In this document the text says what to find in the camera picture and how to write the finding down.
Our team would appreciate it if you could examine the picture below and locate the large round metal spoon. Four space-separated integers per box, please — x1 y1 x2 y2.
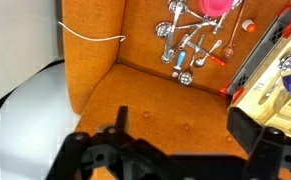
154 20 216 39

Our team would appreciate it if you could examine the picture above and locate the blue-handled metal utensil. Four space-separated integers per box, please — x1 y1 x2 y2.
170 49 187 79

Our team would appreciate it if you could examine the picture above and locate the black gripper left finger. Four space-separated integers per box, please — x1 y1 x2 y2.
46 105 169 180

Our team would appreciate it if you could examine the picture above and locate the metal ladle spoon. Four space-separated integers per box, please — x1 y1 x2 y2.
167 0 208 21

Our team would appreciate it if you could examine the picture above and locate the long metal spoon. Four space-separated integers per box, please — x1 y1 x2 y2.
160 3 186 64

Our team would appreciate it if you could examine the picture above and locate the red-handled metal utensil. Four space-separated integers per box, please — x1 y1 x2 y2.
185 39 227 67

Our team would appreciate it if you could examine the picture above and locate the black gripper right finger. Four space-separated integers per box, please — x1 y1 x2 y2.
226 106 291 180

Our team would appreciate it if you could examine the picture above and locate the brown long-handled spoon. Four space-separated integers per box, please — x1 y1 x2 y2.
221 0 249 62

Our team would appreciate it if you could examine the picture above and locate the white round panel black rim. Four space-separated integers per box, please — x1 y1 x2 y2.
0 59 83 180

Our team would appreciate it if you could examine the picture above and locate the orange fabric sofa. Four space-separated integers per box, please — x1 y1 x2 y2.
61 0 291 180

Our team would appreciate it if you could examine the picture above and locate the pinkish red plastic cup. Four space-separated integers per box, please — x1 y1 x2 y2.
199 0 235 18

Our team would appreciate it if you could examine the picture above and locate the wooden cutlery tray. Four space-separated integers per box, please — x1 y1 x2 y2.
227 23 291 139

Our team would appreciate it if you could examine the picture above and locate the small orange white cap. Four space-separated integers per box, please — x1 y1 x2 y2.
241 19 257 33

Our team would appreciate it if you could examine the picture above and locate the small metal spoon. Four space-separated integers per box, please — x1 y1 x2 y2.
193 39 223 68

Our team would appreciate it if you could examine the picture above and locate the white cable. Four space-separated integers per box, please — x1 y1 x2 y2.
57 21 127 43

